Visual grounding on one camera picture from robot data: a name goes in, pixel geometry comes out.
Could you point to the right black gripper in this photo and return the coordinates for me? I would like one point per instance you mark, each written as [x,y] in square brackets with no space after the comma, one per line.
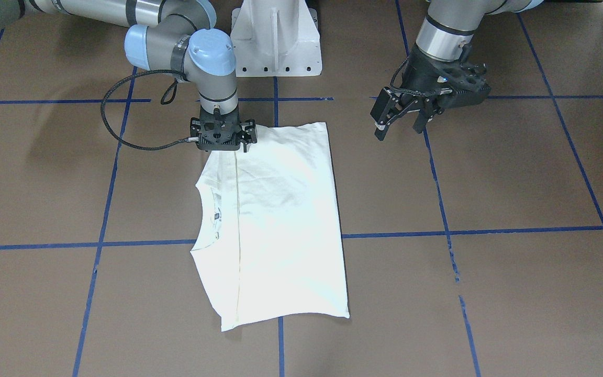
[248,132]

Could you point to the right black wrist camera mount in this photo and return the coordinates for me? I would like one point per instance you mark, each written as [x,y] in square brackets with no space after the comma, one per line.
[223,135]

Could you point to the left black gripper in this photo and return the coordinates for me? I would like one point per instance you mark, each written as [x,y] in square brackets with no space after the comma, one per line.
[421,76]

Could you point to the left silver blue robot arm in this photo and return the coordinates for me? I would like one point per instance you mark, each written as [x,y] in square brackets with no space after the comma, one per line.
[449,27]

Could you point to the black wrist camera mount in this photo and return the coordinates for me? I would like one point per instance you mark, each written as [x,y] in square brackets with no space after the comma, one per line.
[223,135]
[467,84]

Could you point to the cream long sleeve shirt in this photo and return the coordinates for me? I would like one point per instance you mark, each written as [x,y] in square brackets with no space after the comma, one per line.
[270,241]

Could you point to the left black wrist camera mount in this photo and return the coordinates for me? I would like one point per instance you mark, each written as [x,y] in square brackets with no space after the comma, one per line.
[467,84]

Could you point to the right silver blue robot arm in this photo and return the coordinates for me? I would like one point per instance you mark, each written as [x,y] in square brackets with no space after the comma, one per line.
[178,37]

